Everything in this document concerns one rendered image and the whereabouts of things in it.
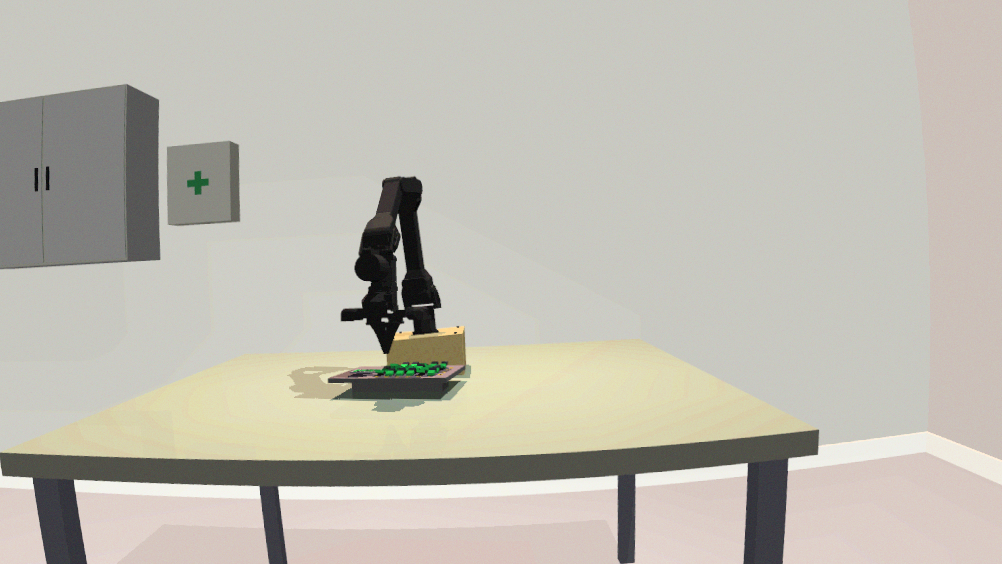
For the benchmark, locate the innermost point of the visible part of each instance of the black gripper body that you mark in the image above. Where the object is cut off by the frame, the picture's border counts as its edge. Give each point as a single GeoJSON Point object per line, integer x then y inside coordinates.
{"type": "Point", "coordinates": [411, 313]}

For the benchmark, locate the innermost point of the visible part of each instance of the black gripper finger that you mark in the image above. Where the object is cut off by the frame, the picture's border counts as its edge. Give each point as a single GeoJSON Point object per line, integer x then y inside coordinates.
{"type": "Point", "coordinates": [379, 328]}
{"type": "Point", "coordinates": [391, 328]}

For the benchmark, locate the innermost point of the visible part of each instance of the mauve switch panel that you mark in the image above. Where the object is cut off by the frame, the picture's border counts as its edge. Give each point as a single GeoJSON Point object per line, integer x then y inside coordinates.
{"type": "Point", "coordinates": [417, 377]}

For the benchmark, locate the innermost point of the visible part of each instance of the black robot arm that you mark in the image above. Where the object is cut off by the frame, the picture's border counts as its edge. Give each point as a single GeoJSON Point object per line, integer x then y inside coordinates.
{"type": "Point", "coordinates": [377, 263]}

